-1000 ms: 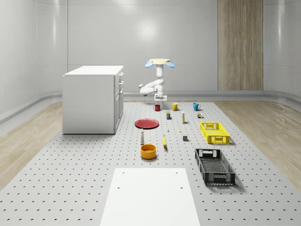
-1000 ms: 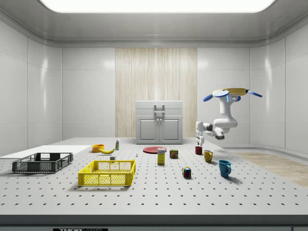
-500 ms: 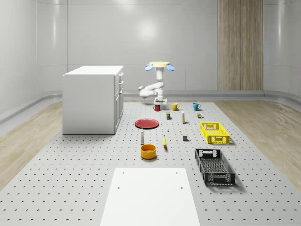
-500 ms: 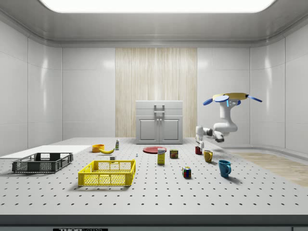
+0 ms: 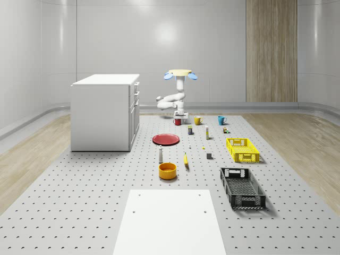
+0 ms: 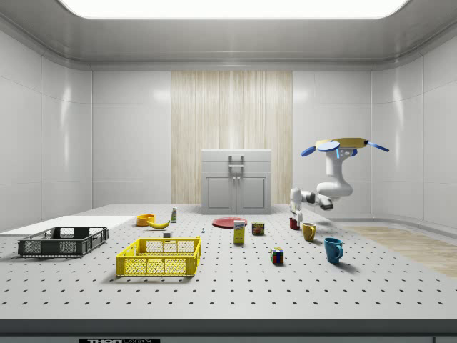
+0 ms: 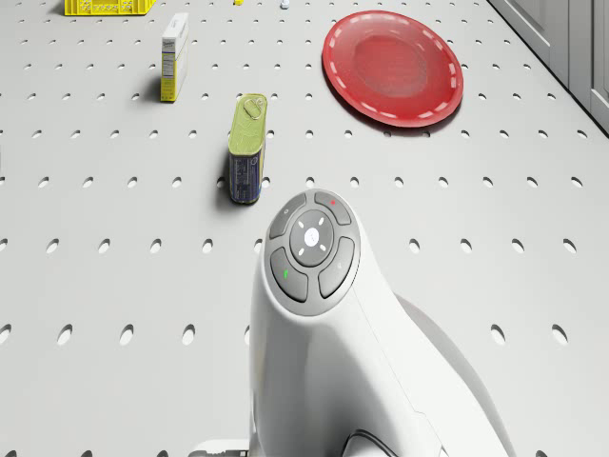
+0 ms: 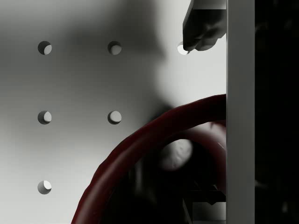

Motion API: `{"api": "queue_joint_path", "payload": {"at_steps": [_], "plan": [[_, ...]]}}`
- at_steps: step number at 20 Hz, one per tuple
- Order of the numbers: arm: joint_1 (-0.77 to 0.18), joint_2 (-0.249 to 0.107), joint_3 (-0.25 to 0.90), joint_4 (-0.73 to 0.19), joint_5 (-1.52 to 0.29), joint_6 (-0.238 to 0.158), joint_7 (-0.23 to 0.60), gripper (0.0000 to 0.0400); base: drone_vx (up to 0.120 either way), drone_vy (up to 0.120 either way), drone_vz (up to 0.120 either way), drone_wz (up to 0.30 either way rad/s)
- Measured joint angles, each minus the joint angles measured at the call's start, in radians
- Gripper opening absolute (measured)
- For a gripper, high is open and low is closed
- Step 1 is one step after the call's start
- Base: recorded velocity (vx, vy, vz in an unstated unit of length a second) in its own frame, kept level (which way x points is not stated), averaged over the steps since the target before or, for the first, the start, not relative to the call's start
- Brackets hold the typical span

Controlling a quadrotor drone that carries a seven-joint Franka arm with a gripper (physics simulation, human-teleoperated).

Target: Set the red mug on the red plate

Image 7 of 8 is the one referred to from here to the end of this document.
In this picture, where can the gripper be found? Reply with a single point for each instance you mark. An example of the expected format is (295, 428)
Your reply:
(223, 448)

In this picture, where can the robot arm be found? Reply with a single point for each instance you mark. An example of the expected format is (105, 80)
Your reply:
(333, 362)

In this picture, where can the flat-sided can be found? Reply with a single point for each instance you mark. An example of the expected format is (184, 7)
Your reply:
(247, 147)

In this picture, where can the yellow and white box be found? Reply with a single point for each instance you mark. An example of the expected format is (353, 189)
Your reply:
(173, 57)

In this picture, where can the red plate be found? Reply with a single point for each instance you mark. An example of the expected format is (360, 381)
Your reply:
(392, 66)

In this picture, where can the yellow basket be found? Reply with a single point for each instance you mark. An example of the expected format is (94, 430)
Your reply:
(109, 7)

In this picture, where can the white cabinet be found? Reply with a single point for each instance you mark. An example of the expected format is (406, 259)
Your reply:
(575, 57)

